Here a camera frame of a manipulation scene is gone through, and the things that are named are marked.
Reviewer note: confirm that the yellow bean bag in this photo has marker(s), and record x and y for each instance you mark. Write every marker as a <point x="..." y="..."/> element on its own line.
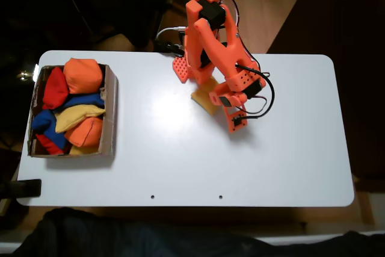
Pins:
<point x="206" y="100"/>
<point x="75" y="117"/>
<point x="84" y="150"/>

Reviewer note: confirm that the brown cardboard box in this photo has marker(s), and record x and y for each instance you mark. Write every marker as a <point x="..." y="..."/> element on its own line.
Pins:
<point x="109" y="118"/>

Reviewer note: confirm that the orange bean bag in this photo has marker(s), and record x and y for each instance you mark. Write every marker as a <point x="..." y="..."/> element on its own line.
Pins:
<point x="85" y="132"/>
<point x="82" y="75"/>

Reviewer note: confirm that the red bean bag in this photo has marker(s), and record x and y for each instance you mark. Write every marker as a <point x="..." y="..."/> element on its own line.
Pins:
<point x="49" y="145"/>
<point x="54" y="88"/>

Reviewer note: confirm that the black power plug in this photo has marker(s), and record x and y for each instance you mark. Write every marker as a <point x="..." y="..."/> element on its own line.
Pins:
<point x="173" y="48"/>

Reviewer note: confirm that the person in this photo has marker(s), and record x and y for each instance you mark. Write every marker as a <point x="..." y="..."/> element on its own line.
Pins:
<point x="120" y="239"/>

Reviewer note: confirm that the black clamp stand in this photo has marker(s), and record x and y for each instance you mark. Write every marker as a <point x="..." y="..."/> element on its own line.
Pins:
<point x="27" y="187"/>

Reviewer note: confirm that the orange camera mount plate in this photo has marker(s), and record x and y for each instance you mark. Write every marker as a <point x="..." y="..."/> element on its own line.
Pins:
<point x="231" y="127"/>

